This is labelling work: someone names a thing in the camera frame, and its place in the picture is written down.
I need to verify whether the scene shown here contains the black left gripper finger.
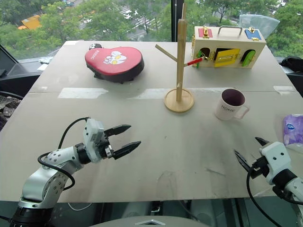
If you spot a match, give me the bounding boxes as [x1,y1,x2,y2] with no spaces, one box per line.
[104,124,132,137]
[112,140,142,161]

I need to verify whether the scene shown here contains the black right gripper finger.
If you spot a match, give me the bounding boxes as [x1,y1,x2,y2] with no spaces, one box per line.
[254,137,270,148]
[233,149,252,173]

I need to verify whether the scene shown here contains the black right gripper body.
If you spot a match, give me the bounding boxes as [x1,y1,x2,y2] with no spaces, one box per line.
[248,157,271,180]

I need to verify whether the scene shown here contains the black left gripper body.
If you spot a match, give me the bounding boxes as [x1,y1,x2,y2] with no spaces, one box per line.
[95,131,115,162]

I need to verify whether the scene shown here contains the wooden mug tree stand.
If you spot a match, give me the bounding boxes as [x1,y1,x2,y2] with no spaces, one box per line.
[155,2,196,114]

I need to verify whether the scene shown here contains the purple tissue pack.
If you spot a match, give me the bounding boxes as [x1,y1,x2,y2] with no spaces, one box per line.
[282,113,303,146]

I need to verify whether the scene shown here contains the white pink mug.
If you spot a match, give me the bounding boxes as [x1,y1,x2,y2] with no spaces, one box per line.
[214,88,250,121]

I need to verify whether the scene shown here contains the red heart-shaped pad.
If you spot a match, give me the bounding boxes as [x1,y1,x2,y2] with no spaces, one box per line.
[84,46,145,84]

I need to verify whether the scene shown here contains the black bag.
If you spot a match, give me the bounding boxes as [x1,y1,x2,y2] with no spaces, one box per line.
[280,56,303,73]

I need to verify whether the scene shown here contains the dark patterned cloth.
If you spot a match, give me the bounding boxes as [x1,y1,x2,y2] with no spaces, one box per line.
[0,94,22,131]

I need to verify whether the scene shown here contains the wooden lock box toy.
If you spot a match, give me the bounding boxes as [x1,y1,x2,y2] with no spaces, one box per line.
[191,25,267,70]

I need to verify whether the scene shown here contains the clear plastic bag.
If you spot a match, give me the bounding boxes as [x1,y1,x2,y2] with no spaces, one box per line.
[239,14,276,39]

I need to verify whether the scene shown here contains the black window mullion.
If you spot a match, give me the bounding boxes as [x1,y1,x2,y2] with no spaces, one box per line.
[170,0,178,43]

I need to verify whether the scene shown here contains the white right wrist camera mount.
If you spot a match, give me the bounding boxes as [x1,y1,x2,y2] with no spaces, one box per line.
[258,141,294,185]

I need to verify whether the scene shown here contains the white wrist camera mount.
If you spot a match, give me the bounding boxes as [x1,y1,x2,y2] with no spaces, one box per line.
[82,118,107,164]
[258,141,294,185]

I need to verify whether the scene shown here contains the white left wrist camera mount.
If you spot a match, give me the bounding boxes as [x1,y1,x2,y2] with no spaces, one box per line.
[82,118,107,164]

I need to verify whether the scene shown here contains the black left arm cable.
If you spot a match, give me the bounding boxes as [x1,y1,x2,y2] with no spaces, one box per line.
[37,116,92,192]

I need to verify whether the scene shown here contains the thin white cable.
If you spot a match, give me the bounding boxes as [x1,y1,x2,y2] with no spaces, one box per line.
[68,201,93,211]

